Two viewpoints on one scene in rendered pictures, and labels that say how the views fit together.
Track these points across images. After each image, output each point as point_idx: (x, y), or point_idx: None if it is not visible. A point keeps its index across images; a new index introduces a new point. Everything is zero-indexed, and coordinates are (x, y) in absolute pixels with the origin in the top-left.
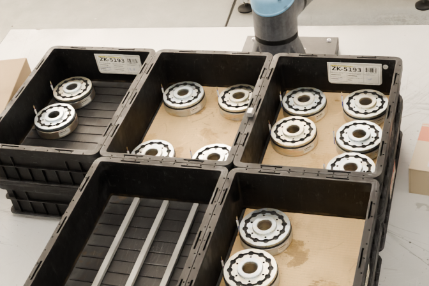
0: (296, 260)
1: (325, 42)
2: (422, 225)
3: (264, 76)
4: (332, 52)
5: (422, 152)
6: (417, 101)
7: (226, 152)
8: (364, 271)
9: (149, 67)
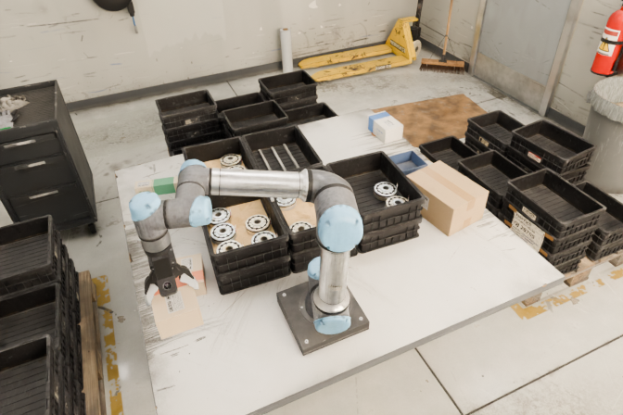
0: None
1: (308, 339)
2: (191, 253)
3: (282, 220)
4: (296, 330)
5: (197, 263)
6: (222, 326)
7: (281, 202)
8: None
9: None
